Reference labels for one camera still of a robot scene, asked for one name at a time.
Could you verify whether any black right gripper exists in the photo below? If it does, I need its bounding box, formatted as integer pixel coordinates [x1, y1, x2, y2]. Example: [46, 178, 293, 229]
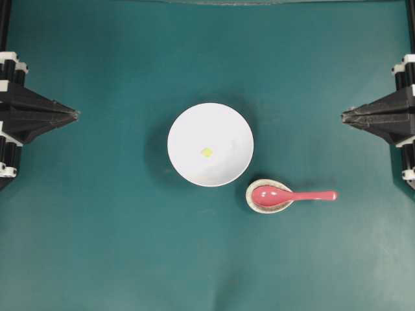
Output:
[342, 54, 414, 189]

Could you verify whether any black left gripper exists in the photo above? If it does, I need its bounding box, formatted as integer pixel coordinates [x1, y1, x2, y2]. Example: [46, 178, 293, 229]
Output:
[1, 52, 79, 189]

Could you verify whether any pink ceramic spoon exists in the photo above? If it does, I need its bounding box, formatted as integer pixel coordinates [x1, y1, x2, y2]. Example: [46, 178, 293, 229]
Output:
[252, 186, 338, 207]

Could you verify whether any yellow hexagonal prism block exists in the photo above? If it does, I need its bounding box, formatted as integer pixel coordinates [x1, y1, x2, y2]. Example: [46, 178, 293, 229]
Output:
[201, 148, 213, 158]

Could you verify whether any small speckled spoon rest dish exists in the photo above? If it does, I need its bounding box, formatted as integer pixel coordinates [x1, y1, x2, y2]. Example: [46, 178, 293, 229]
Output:
[245, 179, 292, 214]

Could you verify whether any white round bowl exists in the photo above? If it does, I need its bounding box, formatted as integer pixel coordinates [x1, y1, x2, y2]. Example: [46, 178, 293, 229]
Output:
[167, 103, 254, 187]

